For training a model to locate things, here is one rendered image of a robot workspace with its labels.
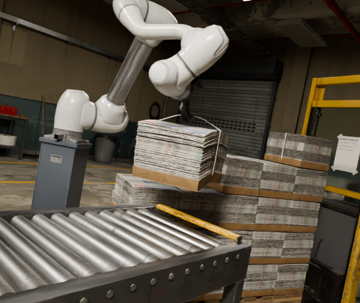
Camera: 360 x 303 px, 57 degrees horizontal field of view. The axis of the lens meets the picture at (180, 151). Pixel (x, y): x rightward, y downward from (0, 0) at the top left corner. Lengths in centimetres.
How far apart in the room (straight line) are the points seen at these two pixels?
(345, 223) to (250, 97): 711
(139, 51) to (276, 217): 142
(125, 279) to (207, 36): 76
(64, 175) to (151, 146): 63
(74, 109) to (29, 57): 682
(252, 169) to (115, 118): 92
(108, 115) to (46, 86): 692
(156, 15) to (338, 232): 225
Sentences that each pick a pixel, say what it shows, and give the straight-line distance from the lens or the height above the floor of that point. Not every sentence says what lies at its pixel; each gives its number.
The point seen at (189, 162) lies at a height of 105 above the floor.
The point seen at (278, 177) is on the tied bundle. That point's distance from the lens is 232.
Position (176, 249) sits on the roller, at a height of 79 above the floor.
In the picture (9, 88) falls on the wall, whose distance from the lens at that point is 840.
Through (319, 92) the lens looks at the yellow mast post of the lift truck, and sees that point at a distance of 328.
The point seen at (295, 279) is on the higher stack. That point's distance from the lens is 271.
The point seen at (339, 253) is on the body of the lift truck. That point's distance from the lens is 309.
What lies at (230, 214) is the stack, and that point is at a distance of 215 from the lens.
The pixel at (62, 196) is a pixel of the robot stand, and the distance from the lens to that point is 182.
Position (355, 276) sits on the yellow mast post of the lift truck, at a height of 36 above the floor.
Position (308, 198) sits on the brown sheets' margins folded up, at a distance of 255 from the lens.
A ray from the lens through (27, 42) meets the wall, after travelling 859.
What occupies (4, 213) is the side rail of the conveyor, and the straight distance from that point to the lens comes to 119.
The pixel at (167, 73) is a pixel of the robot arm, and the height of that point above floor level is 132.
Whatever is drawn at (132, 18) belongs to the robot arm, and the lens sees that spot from 147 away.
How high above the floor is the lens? 114
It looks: 3 degrees down
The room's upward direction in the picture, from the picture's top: 10 degrees clockwise
